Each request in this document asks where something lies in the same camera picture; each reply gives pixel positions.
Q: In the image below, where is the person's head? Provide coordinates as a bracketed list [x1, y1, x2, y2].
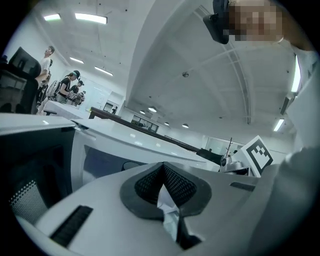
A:
[222, 0, 285, 43]

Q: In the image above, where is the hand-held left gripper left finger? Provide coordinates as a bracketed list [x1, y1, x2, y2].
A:
[32, 161, 186, 256]

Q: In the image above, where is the wooden coat rack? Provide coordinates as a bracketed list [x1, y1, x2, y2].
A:
[224, 136, 235, 157]

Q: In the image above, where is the ceiling air vent unit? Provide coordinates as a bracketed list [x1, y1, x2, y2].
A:
[279, 95, 291, 116]

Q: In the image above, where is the person's neck and chest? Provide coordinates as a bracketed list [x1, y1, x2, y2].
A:
[282, 22, 317, 52]

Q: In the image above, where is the white washing machine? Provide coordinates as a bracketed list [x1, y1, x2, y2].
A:
[0, 112, 221, 227]

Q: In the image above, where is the black railing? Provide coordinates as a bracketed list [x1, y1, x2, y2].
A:
[88, 106, 223, 161]

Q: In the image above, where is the ceiling cable tray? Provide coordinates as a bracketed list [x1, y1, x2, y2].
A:
[194, 7, 252, 126]

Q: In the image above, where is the black head-worn camera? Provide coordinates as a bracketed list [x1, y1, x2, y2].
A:
[202, 0, 231, 45]

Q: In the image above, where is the grey backpack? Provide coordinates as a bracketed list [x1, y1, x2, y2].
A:
[46, 79, 62, 101]

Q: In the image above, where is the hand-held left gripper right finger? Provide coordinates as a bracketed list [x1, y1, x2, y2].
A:
[162, 161, 260, 256]

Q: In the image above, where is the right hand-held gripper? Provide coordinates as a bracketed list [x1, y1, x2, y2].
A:
[219, 134, 274, 178]

